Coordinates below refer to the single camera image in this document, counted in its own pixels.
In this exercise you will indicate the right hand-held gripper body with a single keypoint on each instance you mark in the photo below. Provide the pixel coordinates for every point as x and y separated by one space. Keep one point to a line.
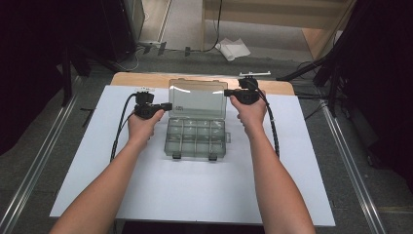
248 94

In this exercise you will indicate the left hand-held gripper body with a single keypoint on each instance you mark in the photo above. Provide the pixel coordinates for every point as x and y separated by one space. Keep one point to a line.
144 109

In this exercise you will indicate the clear plastic compartment box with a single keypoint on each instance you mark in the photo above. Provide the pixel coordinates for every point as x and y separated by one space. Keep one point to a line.
196 123

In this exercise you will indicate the person's left hand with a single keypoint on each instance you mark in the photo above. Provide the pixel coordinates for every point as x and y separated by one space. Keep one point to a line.
141 128

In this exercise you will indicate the person's right hand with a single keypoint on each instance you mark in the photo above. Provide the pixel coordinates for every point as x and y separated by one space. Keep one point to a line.
251 117

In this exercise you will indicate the white board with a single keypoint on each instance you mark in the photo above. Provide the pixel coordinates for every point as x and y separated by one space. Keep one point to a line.
113 107

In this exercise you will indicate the crumpled white paper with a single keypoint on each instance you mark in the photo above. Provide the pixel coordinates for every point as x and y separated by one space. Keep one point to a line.
233 48

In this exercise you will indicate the black hex key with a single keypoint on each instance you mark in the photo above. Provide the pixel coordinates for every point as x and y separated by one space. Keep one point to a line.
88 117

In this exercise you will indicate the black plug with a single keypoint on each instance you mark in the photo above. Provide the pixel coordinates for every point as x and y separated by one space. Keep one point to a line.
187 51

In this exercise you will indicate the white power strip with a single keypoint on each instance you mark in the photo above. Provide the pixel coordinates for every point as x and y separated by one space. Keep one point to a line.
149 43

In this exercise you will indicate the dark computer tower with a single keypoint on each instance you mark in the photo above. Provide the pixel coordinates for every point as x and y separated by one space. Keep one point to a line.
120 29

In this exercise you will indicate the black metal stand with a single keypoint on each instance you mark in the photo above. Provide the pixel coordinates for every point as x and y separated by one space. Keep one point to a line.
332 87
67 78

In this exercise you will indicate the black curtain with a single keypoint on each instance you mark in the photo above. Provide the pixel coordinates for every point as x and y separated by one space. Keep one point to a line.
383 81
29 65

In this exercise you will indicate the light wooden shelf frame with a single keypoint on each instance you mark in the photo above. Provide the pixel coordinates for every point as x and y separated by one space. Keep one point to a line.
276 16

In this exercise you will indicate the metal floor rail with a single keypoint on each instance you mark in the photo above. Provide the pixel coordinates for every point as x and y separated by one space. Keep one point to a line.
35 165
350 165

